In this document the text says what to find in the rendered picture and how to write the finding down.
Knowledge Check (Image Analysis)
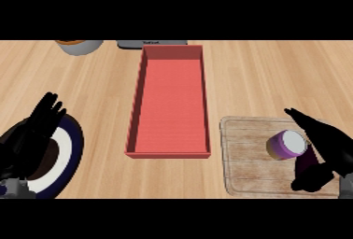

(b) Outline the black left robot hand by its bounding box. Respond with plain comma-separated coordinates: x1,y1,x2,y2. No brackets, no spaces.
0,91,69,181

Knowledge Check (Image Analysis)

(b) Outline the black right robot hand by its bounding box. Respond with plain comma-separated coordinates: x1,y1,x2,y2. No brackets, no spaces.
282,107,353,193

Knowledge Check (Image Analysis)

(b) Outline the purple can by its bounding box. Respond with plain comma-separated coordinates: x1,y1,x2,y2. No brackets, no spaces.
264,129,309,162

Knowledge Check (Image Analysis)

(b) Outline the pale wooden cutting board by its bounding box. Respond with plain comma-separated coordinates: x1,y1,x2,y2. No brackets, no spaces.
218,116,343,199

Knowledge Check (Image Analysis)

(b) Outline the red cardboard box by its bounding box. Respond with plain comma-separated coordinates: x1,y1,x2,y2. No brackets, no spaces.
124,44,213,160

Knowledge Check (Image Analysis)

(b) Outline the dark blue and white plate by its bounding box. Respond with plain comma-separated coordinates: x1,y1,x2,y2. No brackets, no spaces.
0,113,86,200

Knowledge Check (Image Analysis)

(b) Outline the grey pot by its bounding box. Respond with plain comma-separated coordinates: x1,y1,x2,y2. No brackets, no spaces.
53,40,105,57

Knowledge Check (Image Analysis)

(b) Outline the dark grey appliance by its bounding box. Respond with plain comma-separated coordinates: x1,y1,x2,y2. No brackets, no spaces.
115,40,189,50

